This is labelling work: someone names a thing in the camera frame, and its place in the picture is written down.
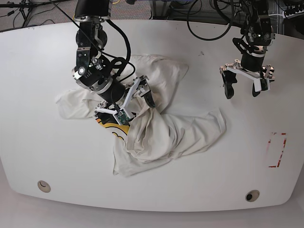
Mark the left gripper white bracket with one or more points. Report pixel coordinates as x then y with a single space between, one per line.
250 66

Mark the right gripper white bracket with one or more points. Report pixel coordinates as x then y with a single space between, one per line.
118 97

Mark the white graphic T-shirt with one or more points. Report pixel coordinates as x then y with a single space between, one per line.
154 138

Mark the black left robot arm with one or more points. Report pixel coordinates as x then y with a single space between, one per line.
257 35

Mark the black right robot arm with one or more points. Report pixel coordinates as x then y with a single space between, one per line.
94 70

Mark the red tape rectangle marking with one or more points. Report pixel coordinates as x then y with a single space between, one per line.
275 149

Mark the white power strip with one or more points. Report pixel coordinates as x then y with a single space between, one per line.
293 12

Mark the black tripod stand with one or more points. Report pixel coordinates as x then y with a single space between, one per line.
24 8

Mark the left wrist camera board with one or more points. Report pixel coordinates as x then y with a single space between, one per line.
265 84

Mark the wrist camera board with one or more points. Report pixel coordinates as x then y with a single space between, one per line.
265 84
122 118

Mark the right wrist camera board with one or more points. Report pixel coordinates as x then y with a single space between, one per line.
122 118

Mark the aluminium frame rack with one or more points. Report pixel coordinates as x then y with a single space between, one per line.
205 11

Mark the right table cable grommet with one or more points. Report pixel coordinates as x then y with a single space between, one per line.
252 196

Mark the table cable grommet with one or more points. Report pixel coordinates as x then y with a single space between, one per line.
44 186
252 196

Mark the left table cable grommet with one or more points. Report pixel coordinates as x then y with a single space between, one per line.
44 186

